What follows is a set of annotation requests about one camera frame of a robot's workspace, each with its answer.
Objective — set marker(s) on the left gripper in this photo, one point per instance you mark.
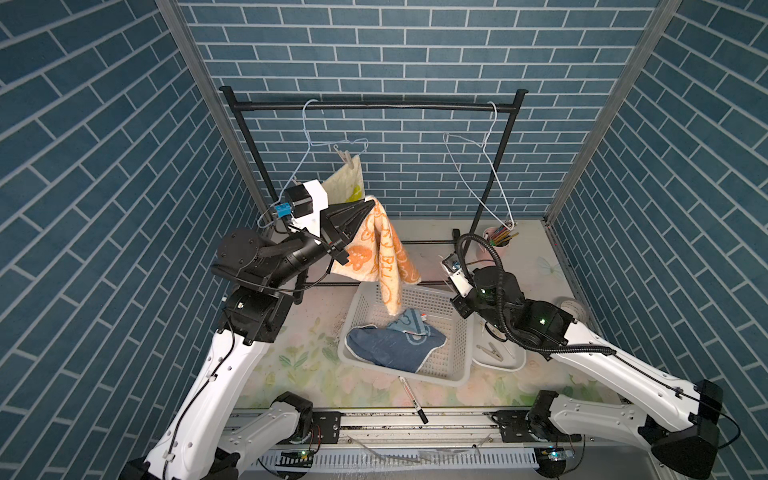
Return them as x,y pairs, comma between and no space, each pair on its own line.
331,234

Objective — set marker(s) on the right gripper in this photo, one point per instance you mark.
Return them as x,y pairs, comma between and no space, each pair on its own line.
457,301

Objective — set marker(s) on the yellow green patterned towel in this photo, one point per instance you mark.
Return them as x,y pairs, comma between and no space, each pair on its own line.
346,184

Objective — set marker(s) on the orange patterned towel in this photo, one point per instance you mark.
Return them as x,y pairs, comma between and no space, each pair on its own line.
376,254

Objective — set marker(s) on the white clothespin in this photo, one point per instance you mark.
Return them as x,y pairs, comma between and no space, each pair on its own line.
345,156
490,354

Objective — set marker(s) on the blue patterned towel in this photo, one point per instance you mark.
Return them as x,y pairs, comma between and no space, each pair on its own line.
405,344

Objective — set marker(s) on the light blue wire hanger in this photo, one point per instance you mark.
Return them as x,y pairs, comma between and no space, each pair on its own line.
268,219

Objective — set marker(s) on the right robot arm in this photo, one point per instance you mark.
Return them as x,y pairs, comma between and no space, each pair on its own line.
673,419

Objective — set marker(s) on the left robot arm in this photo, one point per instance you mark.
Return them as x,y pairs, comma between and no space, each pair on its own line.
270,278

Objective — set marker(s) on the pink pencil cup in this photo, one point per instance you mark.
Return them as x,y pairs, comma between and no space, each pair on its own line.
500,235

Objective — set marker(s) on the white perforated plastic basket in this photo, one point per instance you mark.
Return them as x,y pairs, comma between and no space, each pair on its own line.
450,365

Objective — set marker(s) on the white rectangular tray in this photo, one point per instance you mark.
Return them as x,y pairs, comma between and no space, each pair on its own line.
516,357

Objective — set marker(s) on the clear tape roll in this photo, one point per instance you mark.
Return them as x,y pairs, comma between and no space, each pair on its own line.
575,308

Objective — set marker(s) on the black tipped marker pen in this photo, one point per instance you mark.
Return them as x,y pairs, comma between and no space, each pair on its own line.
412,398

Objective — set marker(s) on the black metal clothes rack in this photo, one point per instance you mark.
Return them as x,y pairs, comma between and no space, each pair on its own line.
238,108

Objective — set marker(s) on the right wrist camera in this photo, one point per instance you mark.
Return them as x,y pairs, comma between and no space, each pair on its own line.
459,280

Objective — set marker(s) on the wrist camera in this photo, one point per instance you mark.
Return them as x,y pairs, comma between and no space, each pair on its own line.
300,208
459,280

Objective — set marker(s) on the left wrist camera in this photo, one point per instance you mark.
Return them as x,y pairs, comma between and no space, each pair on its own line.
300,208

